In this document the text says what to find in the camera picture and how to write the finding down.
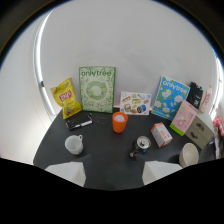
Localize orange cup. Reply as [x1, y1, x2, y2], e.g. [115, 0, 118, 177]
[111, 111, 129, 134]

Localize small metal kettle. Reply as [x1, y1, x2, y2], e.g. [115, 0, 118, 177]
[129, 135, 152, 159]

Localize black bag with print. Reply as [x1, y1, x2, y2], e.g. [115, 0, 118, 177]
[186, 81, 204, 110]

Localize cream bowl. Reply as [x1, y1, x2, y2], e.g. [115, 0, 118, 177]
[178, 142, 200, 169]

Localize pink and green box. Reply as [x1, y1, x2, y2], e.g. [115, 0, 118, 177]
[169, 100, 199, 137]

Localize black keypad with white pen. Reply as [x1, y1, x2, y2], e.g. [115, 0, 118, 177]
[65, 112, 94, 131]

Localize pink red cloth item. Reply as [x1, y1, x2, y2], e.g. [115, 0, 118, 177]
[212, 115, 224, 160]

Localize yellow chips bag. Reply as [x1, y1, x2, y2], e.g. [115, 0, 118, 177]
[50, 77, 83, 120]

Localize white sticker sheet card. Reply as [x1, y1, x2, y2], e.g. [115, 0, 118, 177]
[119, 91, 152, 116]

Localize white and red bottle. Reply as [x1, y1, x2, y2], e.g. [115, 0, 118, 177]
[199, 84, 214, 114]

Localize blue onlytree flower book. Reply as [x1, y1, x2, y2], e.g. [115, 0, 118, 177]
[151, 75, 191, 121]

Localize orange white LED bulb box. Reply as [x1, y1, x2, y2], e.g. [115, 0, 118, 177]
[150, 122, 174, 149]

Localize white mug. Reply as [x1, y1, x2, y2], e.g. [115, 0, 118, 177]
[64, 134, 84, 156]

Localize green onlytree poster board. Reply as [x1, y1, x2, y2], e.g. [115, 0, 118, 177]
[78, 66, 117, 114]

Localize beige small drawer box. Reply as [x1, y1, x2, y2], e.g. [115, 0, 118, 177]
[184, 115, 215, 150]

